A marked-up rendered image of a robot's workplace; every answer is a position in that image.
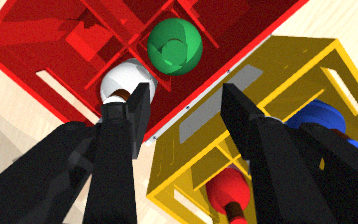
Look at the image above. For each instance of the blue bottle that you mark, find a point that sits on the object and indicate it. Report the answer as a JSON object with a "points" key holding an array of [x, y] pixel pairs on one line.
{"points": [[320, 112]]}

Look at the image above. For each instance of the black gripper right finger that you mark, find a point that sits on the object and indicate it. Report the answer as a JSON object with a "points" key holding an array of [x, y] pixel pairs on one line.
{"points": [[284, 190]]}

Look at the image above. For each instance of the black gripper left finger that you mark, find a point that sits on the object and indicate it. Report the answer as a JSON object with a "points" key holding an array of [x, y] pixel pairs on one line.
{"points": [[39, 189]]}

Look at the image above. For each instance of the yellow crate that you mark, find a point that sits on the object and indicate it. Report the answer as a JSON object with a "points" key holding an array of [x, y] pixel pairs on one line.
{"points": [[279, 69]]}

